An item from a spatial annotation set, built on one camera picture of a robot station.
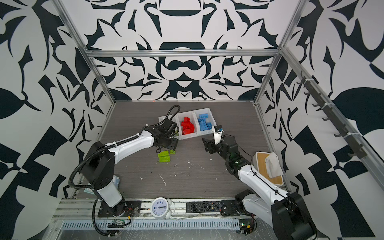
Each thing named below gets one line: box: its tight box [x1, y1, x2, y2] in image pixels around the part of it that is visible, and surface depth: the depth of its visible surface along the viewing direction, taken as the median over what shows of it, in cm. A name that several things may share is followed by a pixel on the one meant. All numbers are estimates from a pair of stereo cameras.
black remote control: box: [186, 201, 222, 213], surface depth 76 cm
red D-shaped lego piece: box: [181, 117, 195, 135], surface depth 101 cm
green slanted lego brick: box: [158, 156, 171, 163], surface depth 92 cm
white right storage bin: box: [193, 107, 217, 136], surface depth 104 cm
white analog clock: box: [151, 197, 172, 220], surface depth 74 cm
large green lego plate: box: [158, 150, 171, 160], surface depth 93 cm
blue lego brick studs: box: [198, 113, 209, 120], surface depth 110 cm
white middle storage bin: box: [177, 111, 200, 140], surface depth 100 cm
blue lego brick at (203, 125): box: [198, 118, 213, 132], surface depth 103 cm
